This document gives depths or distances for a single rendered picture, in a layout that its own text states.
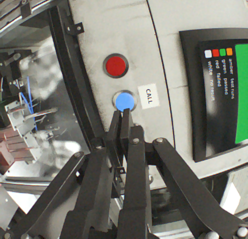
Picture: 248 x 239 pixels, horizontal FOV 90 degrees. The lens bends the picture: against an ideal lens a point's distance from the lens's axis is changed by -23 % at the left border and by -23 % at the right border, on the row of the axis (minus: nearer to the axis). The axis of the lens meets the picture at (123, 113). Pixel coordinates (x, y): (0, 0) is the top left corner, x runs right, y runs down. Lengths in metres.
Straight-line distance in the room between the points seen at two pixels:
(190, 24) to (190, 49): 0.04
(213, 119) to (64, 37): 0.27
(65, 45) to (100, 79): 0.08
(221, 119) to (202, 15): 0.18
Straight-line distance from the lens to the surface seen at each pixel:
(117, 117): 0.17
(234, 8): 0.33
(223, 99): 0.28
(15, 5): 0.37
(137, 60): 0.25
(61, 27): 0.24
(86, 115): 0.24
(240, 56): 0.29
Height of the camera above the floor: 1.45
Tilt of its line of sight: 8 degrees down
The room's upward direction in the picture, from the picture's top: 78 degrees clockwise
